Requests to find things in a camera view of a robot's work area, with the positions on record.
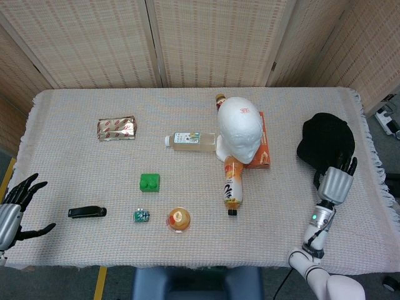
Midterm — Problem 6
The black cap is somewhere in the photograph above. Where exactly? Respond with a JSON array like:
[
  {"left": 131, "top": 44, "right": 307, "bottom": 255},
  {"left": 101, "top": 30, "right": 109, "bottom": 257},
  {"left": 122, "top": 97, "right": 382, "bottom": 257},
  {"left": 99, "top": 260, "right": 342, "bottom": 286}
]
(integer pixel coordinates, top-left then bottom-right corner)
[{"left": 296, "top": 112, "right": 356, "bottom": 171}]

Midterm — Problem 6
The clear tea bottle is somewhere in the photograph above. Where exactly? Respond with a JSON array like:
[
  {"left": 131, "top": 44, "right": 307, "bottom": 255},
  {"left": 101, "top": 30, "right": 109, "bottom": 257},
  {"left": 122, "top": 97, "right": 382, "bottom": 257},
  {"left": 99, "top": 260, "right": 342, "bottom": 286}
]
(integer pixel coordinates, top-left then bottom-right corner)
[{"left": 164, "top": 131, "right": 218, "bottom": 153}]

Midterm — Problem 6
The woven bamboo folding screen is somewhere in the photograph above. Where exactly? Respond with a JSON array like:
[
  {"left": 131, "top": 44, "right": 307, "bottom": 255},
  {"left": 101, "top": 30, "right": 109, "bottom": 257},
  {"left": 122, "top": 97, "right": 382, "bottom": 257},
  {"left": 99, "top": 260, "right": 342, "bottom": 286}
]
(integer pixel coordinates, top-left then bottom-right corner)
[{"left": 0, "top": 0, "right": 400, "bottom": 116}]

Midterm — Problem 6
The black caster wheel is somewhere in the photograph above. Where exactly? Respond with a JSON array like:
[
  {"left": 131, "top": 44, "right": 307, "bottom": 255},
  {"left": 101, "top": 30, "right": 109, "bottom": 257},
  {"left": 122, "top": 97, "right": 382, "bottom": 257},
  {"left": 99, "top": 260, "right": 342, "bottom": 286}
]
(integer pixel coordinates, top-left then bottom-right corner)
[{"left": 382, "top": 276, "right": 400, "bottom": 292}]

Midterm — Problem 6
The orange fruit jelly cup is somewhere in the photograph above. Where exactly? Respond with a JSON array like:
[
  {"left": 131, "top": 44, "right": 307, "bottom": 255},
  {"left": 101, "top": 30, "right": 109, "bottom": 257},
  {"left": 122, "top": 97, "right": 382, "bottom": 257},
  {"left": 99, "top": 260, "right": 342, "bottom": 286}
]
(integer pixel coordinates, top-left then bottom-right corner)
[{"left": 165, "top": 206, "right": 191, "bottom": 235}]

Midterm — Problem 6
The black stapler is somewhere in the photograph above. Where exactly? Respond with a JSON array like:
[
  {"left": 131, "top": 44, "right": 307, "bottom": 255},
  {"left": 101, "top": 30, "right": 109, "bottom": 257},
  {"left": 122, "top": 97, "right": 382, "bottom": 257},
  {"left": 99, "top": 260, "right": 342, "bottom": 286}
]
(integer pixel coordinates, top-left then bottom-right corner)
[{"left": 67, "top": 206, "right": 108, "bottom": 219}]

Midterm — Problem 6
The orange cardboard box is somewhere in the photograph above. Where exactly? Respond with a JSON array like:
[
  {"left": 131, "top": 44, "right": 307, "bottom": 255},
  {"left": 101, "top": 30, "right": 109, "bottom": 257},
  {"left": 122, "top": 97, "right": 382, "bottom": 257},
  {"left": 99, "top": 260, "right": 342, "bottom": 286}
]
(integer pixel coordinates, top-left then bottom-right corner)
[{"left": 243, "top": 111, "right": 272, "bottom": 170}]

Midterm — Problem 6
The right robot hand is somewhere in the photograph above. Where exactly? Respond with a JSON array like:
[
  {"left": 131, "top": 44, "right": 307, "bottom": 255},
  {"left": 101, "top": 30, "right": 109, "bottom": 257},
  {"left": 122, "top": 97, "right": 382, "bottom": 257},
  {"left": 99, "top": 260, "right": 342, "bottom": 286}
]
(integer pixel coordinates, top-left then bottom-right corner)
[{"left": 313, "top": 149, "right": 358, "bottom": 206}]

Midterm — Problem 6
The beige waffle weave tablecloth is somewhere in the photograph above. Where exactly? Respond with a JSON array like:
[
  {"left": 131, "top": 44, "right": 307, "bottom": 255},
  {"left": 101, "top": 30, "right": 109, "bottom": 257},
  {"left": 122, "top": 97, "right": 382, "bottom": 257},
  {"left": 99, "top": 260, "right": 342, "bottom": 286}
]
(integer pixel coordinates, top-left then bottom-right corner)
[{"left": 4, "top": 86, "right": 396, "bottom": 270}]

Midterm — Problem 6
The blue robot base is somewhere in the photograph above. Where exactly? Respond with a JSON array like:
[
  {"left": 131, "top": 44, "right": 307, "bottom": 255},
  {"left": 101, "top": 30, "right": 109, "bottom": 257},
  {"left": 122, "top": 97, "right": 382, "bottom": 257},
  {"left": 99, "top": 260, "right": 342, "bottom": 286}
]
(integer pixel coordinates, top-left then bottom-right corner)
[{"left": 131, "top": 266, "right": 265, "bottom": 300}]

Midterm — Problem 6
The green plastic building block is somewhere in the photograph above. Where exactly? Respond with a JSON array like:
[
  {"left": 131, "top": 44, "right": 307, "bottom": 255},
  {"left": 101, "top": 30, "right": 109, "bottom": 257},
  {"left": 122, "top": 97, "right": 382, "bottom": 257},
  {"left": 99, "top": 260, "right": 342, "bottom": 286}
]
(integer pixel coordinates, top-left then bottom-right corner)
[{"left": 139, "top": 173, "right": 161, "bottom": 193}]

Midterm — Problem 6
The orange juice bottle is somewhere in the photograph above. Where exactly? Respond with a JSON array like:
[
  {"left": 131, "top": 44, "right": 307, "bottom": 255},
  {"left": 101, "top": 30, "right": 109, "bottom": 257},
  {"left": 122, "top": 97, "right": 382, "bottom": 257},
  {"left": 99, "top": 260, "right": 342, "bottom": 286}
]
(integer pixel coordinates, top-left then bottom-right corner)
[{"left": 222, "top": 155, "right": 245, "bottom": 216}]

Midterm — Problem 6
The black cable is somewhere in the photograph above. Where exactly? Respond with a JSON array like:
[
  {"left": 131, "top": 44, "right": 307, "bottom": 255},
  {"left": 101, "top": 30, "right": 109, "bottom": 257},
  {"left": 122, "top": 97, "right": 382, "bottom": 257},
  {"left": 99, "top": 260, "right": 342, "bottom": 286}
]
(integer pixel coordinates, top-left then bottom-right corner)
[{"left": 274, "top": 268, "right": 294, "bottom": 300}]

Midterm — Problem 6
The white power strip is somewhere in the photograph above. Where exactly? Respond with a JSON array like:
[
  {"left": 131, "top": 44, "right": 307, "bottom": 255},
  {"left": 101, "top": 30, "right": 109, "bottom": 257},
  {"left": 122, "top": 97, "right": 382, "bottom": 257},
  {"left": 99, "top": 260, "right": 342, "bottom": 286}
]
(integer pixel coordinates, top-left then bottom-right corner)
[{"left": 374, "top": 104, "right": 400, "bottom": 140}]

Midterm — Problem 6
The gold foil snack packet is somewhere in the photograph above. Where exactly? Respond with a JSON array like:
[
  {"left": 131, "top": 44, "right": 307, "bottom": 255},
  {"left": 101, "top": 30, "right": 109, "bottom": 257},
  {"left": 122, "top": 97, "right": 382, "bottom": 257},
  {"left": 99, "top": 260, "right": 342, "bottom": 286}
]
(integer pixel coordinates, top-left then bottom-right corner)
[{"left": 96, "top": 115, "right": 137, "bottom": 142}]

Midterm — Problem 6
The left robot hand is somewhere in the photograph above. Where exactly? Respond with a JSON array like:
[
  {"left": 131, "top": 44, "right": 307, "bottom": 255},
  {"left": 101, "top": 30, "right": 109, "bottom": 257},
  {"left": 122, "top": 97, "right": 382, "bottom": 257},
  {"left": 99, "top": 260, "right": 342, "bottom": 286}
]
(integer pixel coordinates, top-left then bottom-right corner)
[{"left": 0, "top": 172, "right": 57, "bottom": 251}]

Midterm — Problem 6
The white foam mannequin head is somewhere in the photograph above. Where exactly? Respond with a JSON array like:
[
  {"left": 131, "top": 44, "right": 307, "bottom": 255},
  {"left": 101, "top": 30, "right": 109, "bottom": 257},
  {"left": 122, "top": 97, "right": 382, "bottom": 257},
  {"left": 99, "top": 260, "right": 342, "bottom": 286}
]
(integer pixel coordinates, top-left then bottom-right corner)
[{"left": 215, "top": 96, "right": 263, "bottom": 164}]

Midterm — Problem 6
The small green snack packet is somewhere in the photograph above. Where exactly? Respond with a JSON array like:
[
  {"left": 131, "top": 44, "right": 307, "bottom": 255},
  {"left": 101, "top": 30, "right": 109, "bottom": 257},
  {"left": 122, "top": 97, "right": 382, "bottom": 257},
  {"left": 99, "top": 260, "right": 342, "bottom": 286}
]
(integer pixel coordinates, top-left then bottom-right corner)
[{"left": 133, "top": 208, "right": 151, "bottom": 223}]

